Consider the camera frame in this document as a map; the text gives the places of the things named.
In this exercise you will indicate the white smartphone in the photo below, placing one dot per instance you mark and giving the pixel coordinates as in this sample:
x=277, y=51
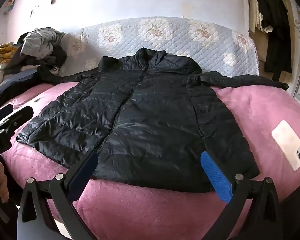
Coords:
x=288, y=145

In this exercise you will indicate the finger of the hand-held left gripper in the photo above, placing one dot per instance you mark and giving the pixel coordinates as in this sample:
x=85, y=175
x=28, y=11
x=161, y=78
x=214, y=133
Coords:
x=1, y=113
x=21, y=116

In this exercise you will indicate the pink plush blanket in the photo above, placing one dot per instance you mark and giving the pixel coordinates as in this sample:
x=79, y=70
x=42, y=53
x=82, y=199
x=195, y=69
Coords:
x=140, y=212

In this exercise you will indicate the black hanging garment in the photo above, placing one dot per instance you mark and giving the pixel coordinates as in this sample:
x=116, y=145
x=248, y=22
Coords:
x=275, y=17

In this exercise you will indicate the black crumpled garment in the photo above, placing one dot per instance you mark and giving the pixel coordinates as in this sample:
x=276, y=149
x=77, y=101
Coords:
x=53, y=60

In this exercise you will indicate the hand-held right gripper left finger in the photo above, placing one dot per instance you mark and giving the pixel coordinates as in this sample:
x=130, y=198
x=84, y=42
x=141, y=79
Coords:
x=82, y=175

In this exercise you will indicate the black puffer jacket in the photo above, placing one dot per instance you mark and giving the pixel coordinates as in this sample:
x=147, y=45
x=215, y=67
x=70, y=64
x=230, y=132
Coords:
x=145, y=117

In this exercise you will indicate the person's left hand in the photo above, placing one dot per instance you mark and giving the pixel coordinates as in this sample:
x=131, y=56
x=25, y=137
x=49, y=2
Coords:
x=2, y=185

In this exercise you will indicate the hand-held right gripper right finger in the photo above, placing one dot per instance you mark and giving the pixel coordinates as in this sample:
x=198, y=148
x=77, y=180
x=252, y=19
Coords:
x=215, y=175

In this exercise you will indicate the yellow patterned cloth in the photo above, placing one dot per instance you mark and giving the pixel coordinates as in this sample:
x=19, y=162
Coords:
x=5, y=53

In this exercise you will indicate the cream hanging garment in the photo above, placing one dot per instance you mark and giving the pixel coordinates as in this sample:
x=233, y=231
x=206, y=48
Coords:
x=254, y=15

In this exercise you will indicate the grey crumpled garment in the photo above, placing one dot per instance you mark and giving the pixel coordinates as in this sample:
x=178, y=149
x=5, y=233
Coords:
x=41, y=41

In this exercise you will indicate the quilted floral bed cover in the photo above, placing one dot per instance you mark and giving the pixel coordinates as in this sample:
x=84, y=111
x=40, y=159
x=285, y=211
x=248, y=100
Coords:
x=190, y=37

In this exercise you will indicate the cartoon wall sticker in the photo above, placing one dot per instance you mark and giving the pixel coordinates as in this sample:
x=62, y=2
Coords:
x=9, y=6

